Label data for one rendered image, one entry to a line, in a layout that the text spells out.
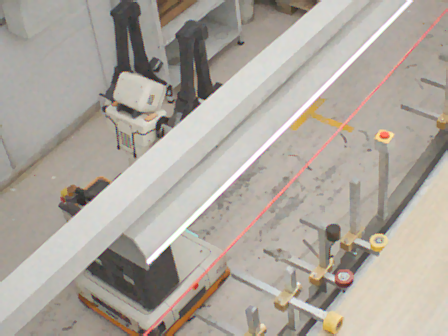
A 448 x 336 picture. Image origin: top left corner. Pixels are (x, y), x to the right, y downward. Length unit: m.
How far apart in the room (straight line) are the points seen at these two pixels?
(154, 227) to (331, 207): 3.35
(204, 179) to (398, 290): 1.77
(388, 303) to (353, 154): 2.13
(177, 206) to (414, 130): 3.91
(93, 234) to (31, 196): 3.92
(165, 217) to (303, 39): 0.55
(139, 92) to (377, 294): 1.42
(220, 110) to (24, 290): 0.57
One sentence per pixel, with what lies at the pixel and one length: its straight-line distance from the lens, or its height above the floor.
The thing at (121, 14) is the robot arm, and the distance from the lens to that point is 3.74.
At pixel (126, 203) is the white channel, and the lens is 1.45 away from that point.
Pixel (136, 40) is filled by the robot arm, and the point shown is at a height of 1.41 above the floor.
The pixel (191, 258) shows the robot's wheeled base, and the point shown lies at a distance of 4.25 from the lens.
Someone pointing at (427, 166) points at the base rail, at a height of 0.70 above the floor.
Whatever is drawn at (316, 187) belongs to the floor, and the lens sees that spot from 4.95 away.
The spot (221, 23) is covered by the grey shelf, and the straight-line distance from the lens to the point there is 6.32.
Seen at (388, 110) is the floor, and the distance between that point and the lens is 5.52.
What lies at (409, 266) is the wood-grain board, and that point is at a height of 0.90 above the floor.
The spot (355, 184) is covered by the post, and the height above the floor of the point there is 1.16.
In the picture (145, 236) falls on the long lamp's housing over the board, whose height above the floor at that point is 2.37.
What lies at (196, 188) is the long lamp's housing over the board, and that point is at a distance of 1.59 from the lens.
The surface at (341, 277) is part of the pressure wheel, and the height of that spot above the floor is 0.90.
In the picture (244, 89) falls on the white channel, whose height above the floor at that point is 2.46.
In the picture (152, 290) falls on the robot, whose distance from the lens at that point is 3.94.
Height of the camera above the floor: 3.46
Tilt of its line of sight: 39 degrees down
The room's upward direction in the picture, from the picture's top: 7 degrees counter-clockwise
